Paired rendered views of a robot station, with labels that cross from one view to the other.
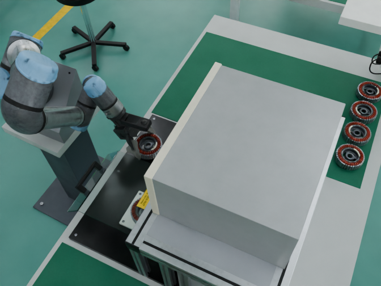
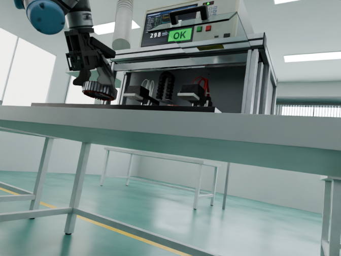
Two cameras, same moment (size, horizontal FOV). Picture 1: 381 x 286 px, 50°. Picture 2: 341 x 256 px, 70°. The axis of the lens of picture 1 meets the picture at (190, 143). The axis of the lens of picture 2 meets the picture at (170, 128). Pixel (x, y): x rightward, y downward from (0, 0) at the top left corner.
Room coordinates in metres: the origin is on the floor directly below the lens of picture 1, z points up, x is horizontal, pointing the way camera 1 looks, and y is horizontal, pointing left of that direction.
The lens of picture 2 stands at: (0.66, 0.95, 0.64)
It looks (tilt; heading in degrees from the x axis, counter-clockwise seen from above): 8 degrees up; 272
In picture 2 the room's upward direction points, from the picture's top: 9 degrees clockwise
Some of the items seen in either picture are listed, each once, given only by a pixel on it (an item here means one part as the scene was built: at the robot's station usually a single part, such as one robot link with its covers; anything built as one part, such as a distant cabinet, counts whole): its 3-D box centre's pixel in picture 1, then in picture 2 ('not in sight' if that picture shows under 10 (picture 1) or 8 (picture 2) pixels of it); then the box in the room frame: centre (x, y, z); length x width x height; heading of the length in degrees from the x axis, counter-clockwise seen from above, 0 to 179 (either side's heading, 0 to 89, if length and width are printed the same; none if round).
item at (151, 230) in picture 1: (244, 177); (195, 70); (0.62, -0.16, 1.09); 0.68 x 0.44 x 0.05; 152
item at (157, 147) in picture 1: (148, 146); (100, 91); (0.94, 0.17, 0.84); 0.11 x 0.11 x 0.04
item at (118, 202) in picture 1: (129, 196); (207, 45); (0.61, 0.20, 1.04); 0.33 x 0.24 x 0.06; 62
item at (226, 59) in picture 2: not in sight; (171, 63); (0.73, 0.03, 1.03); 0.62 x 0.01 x 0.03; 152
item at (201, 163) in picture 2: not in sight; (158, 174); (0.91, -3.75, 0.38); 2.10 x 0.90 x 0.75; 152
